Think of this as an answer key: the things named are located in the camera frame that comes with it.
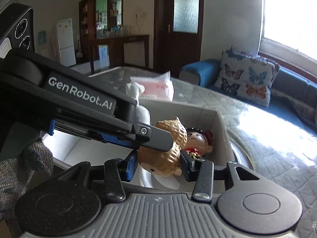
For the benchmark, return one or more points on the quilted grey table cover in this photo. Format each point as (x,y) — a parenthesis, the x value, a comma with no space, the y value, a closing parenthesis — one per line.
(278,150)

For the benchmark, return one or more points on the round induction cooker plate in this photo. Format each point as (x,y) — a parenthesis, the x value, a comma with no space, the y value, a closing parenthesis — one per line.
(240,151)

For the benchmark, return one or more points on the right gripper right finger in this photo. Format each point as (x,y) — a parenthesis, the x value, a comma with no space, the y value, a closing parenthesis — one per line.
(187,166)

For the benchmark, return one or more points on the white refrigerator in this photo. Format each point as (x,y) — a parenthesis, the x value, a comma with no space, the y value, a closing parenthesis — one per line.
(65,43)

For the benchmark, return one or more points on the butterfly pattern pillow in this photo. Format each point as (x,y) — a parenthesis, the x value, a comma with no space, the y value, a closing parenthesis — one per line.
(247,77)

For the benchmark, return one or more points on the window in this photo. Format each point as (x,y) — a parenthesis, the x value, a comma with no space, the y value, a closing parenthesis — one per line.
(289,29)

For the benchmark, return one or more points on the white plush toy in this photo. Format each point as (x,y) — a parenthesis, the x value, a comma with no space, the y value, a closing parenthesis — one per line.
(135,90)

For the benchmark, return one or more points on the tan peanut toy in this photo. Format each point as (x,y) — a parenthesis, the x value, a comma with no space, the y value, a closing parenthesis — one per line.
(164,163)

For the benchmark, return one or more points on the grey gloved left hand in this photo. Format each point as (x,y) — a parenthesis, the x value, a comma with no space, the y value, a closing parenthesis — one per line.
(16,174)

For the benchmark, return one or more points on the blue sofa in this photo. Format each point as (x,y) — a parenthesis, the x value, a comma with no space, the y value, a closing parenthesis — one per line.
(293,97)

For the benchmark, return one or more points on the dark wooden cabinet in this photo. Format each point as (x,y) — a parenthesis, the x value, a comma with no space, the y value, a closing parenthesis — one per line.
(101,32)

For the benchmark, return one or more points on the dark wooden door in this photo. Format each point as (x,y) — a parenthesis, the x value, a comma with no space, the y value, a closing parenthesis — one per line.
(177,34)

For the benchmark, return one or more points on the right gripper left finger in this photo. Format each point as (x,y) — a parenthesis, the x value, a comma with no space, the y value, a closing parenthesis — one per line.
(131,166)

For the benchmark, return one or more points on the red-haired doll toy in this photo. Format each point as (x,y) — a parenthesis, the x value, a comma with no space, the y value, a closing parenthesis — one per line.
(199,143)

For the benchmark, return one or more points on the pink tissue pack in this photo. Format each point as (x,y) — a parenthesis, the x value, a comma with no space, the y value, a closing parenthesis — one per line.
(160,87)

